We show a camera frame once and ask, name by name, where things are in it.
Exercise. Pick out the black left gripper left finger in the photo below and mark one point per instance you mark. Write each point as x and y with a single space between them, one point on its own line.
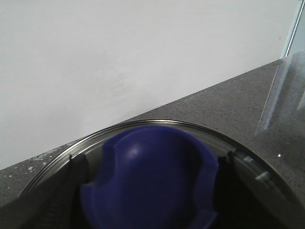
54 204

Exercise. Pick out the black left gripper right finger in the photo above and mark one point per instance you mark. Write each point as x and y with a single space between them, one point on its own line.
239 208

